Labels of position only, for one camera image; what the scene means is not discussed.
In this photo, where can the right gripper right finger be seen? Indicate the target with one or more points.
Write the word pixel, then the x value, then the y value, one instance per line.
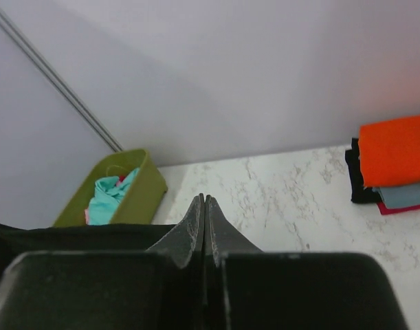
pixel 221 236

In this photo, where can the black t shirt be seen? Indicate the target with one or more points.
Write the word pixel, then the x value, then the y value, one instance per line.
pixel 16 241
pixel 359 193

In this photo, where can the folded orange t shirt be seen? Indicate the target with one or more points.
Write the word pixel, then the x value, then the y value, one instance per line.
pixel 390 152

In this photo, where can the folded crimson t shirt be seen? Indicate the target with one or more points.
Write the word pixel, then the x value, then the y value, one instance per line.
pixel 392 211

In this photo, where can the teal t shirt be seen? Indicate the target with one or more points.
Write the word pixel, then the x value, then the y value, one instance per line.
pixel 125 185

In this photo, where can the folded grey t shirt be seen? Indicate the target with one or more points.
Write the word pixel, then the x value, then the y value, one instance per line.
pixel 399 196

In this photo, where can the olive green plastic bin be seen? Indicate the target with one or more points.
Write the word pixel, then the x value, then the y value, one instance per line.
pixel 141 200

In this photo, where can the folded black t shirt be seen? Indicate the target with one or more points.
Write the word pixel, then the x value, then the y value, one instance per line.
pixel 359 193

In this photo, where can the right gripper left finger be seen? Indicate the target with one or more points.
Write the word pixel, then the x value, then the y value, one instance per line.
pixel 184 242

